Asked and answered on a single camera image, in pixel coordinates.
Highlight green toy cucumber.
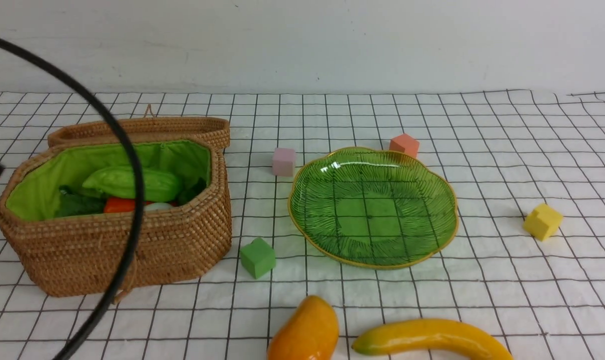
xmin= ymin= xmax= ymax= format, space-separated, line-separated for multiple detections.
xmin=81 ymin=165 xmax=184 ymax=203

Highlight orange toy mango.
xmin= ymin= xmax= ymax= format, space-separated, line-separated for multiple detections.
xmin=266 ymin=295 xmax=340 ymax=360

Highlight orange toy carrot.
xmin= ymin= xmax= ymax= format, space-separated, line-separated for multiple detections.
xmin=103 ymin=197 xmax=136 ymax=214

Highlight yellow toy banana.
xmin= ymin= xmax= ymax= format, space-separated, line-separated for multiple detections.
xmin=352 ymin=317 xmax=513 ymax=360

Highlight white toy radish green leaves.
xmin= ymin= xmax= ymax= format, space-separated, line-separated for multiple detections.
xmin=54 ymin=178 xmax=207 ymax=218

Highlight pink foam cube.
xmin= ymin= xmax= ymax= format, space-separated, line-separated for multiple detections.
xmin=272 ymin=147 xmax=297 ymax=177

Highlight green glass leaf plate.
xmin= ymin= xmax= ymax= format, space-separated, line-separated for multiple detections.
xmin=288 ymin=146 xmax=460 ymax=270

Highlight green foam cube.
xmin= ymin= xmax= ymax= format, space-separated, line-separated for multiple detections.
xmin=240 ymin=237 xmax=277 ymax=280

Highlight woven wicker basket lid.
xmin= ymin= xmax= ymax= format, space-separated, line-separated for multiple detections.
xmin=47 ymin=104 xmax=231 ymax=150

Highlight orange foam cube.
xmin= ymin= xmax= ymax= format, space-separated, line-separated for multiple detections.
xmin=388 ymin=133 xmax=421 ymax=159

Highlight woven wicker basket green lining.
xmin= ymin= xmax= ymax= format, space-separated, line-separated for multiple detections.
xmin=0 ymin=135 xmax=232 ymax=297

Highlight yellow foam cube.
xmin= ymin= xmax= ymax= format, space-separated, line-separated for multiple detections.
xmin=523 ymin=203 xmax=564 ymax=242

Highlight white grid tablecloth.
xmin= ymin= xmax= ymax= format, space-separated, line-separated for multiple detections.
xmin=0 ymin=89 xmax=605 ymax=360

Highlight black cable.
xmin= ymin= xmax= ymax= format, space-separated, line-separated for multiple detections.
xmin=0 ymin=31 xmax=146 ymax=360

